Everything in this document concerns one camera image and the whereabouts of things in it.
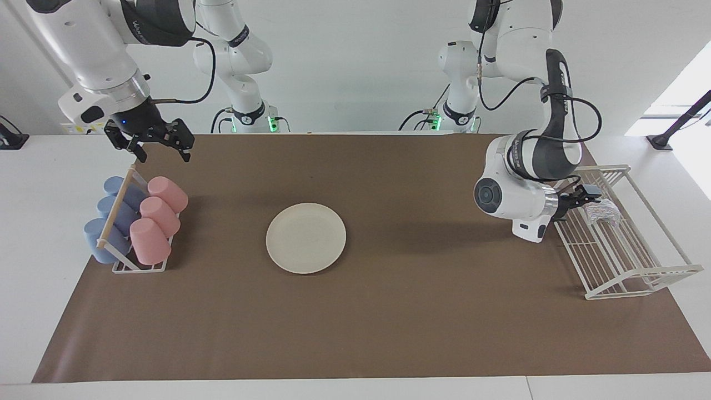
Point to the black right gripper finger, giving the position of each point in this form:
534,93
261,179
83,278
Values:
130,144
182,139

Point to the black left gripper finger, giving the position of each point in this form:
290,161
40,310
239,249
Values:
586,204
593,191

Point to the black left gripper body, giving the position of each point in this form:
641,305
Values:
569,203

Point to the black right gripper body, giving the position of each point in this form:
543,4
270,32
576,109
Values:
141,119

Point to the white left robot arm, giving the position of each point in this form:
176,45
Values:
516,194

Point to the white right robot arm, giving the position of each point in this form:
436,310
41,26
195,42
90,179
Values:
89,50

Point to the cream round plate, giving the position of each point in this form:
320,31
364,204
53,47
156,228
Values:
305,238

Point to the blue plastic cup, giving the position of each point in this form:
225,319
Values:
94,241
106,206
132,194

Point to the pink plastic cup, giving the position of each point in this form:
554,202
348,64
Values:
150,241
161,216
169,193

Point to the white cup holder rack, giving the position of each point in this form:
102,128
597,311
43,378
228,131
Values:
116,210

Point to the black angled stand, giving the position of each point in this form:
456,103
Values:
680,119

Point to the brown paper table mat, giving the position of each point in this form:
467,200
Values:
389,322

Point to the white wall socket box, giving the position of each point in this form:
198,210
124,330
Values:
78,129

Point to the black table clamp mount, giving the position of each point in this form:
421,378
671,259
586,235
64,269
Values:
11,139

